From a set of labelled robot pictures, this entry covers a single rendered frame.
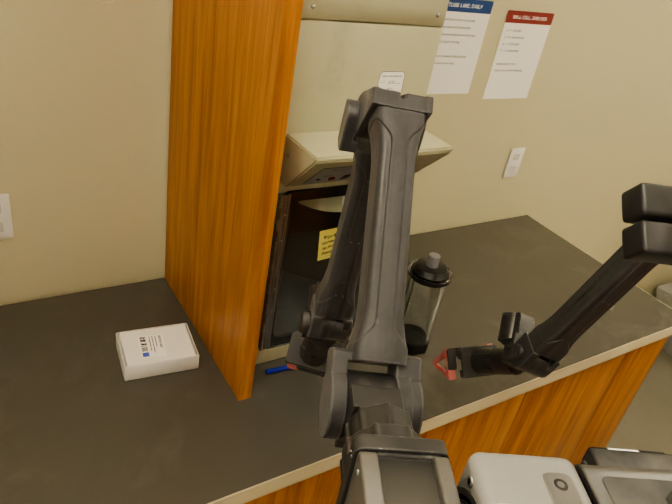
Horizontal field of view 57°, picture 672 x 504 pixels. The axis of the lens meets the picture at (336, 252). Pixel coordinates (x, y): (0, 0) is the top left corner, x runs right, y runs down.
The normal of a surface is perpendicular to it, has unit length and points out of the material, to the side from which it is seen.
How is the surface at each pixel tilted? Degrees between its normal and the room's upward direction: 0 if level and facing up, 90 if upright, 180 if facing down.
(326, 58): 90
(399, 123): 46
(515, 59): 90
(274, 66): 90
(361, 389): 2
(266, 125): 90
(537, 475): 0
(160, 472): 0
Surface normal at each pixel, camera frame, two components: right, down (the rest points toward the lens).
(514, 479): 0.17, -0.85
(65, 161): 0.51, 0.51
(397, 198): 0.18, -0.21
